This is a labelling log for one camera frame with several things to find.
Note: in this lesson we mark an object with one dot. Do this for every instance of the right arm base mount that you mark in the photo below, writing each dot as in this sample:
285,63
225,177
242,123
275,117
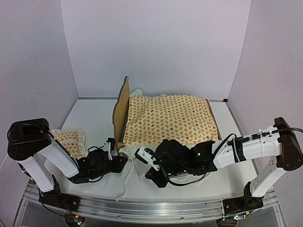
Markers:
242,204

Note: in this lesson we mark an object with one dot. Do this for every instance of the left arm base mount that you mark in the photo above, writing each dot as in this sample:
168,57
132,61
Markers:
58,199

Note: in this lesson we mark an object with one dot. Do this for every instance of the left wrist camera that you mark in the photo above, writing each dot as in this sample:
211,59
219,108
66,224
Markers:
109,146

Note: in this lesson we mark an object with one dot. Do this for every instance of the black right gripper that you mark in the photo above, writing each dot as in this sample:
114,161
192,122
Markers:
162,182

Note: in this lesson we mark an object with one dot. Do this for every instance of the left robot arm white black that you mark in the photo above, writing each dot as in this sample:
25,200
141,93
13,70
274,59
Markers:
31,143

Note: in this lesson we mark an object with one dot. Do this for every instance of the wooden pet bed frame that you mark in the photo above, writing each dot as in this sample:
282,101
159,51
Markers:
122,113

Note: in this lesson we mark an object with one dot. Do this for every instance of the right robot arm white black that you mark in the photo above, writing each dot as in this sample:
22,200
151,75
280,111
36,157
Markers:
279,142

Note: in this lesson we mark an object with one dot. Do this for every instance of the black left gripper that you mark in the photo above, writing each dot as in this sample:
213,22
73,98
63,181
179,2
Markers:
118,168

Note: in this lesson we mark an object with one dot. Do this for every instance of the small duck print pillow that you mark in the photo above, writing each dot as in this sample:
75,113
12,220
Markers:
73,140

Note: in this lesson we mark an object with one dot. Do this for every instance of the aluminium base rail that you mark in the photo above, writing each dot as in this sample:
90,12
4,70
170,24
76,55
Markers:
155,213

